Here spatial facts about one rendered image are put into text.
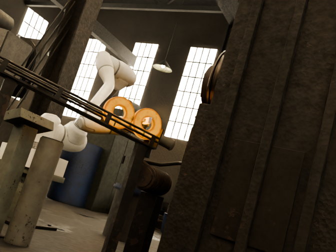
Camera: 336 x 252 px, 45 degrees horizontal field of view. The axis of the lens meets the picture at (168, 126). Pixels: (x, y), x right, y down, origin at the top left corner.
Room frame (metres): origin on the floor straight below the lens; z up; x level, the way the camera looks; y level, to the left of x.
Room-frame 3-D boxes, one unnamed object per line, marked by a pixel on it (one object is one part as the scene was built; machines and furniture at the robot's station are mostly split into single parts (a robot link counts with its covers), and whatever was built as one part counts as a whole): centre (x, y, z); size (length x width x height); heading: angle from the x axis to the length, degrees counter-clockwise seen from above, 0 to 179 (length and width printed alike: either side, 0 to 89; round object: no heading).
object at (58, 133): (2.75, 0.78, 0.63); 0.18 x 0.16 x 0.22; 134
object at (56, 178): (2.74, 0.78, 0.33); 0.32 x 0.32 x 0.04; 62
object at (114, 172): (6.16, 0.70, 0.75); 0.70 x 0.48 x 1.50; 151
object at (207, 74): (2.34, -0.20, 1.11); 0.28 x 0.06 x 0.28; 151
